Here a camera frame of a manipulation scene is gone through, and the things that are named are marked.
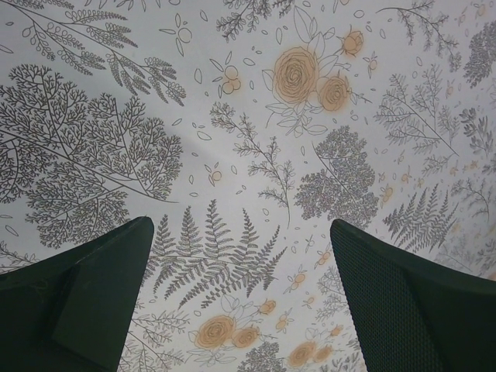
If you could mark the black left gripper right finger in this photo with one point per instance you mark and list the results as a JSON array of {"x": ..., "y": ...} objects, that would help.
[{"x": 409, "y": 313}]

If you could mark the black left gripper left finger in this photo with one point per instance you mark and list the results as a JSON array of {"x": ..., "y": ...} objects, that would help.
[{"x": 71, "y": 312}]

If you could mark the floral patterned table mat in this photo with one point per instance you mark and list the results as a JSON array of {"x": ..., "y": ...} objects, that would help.
[{"x": 243, "y": 129}]

